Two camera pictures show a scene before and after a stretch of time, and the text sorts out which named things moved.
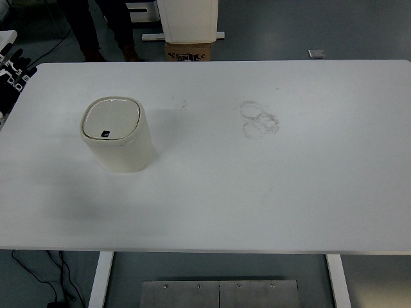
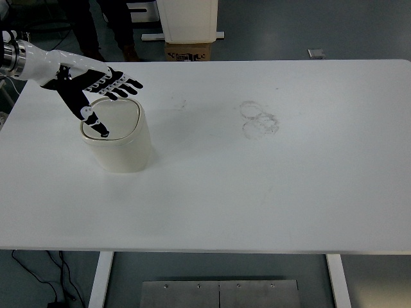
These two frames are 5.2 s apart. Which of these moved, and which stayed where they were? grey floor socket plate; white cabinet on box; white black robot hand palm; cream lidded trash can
Moved: white black robot hand palm
Stayed: cream lidded trash can; white cabinet on box; grey floor socket plate
